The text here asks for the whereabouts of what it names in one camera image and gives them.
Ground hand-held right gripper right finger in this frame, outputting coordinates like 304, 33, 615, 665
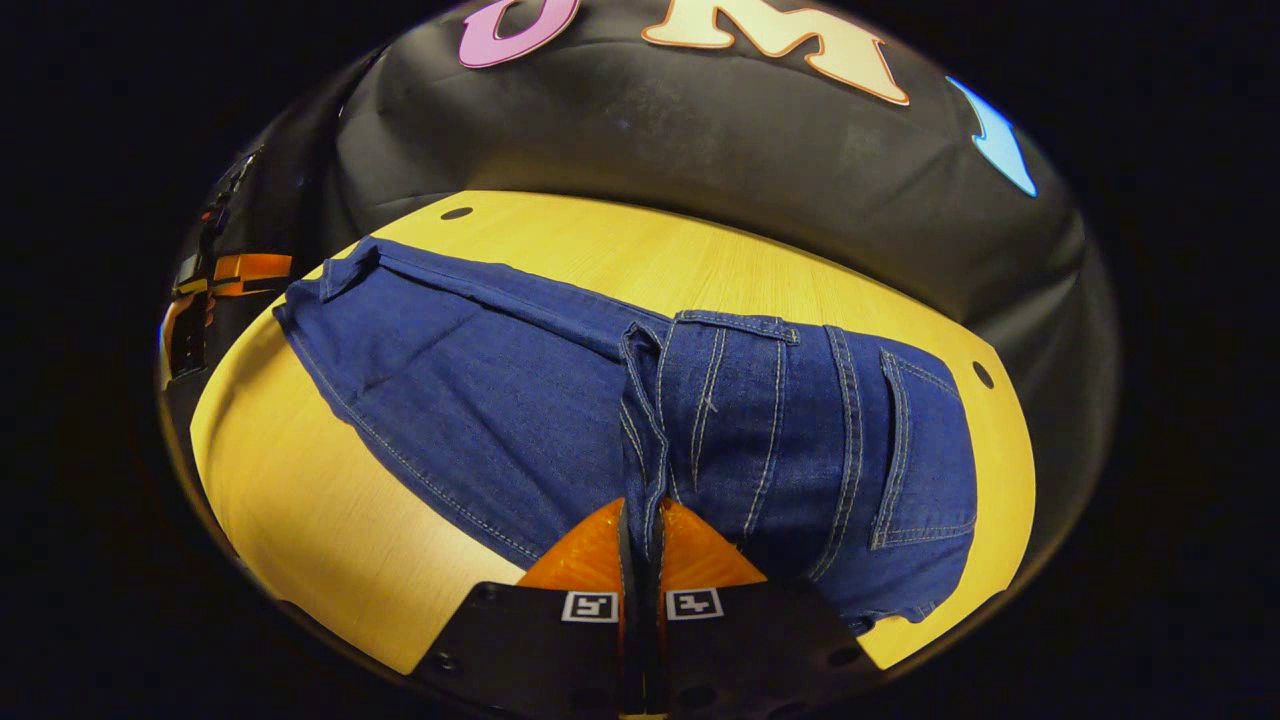
655, 498, 886, 716

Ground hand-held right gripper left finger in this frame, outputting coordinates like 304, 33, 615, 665
415, 498, 636, 716

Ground blue jeans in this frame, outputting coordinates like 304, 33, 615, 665
273, 235, 979, 636

